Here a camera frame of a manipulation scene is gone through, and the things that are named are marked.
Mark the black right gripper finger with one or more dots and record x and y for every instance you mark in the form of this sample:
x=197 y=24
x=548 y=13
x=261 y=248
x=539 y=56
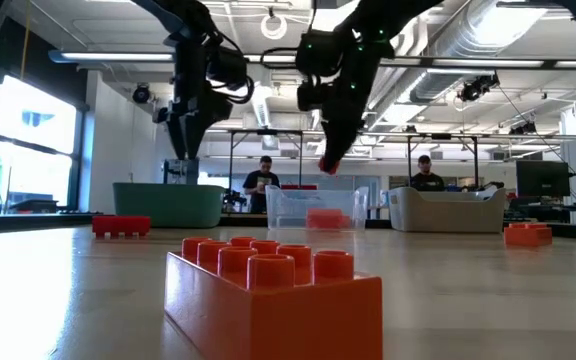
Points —
x=346 y=142
x=330 y=145

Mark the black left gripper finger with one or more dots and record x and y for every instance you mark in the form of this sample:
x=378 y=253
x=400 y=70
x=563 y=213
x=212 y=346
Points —
x=178 y=140
x=195 y=137

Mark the small square orange block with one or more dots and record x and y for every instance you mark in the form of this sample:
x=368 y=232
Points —
x=328 y=166

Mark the red building block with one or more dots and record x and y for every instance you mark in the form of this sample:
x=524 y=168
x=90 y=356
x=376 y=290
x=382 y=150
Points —
x=120 y=226

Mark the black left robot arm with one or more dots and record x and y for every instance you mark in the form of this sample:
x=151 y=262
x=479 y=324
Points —
x=188 y=75

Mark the red box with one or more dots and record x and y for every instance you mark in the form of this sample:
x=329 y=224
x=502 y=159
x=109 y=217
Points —
x=298 y=186

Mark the teal plastic bin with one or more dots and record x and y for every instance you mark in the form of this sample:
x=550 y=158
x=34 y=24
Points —
x=168 y=205

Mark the clear plastic bin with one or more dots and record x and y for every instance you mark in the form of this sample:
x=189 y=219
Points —
x=288 y=205

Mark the person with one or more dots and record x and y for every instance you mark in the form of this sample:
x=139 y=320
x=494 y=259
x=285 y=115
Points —
x=425 y=177
x=260 y=185

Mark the overhead light bar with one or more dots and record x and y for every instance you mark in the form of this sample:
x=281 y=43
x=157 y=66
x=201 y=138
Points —
x=118 y=57

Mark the white plastic bin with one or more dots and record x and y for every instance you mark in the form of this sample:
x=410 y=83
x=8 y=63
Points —
x=443 y=212

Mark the large window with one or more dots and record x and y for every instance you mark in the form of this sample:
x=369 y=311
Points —
x=33 y=150

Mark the black metal station frame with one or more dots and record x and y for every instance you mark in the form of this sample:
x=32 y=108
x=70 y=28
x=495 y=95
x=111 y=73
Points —
x=409 y=150
x=231 y=160

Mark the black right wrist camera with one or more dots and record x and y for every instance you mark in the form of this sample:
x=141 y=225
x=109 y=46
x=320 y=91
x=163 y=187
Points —
x=318 y=52

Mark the silver ventilation duct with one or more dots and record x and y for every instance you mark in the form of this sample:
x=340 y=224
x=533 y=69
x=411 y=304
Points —
x=463 y=45

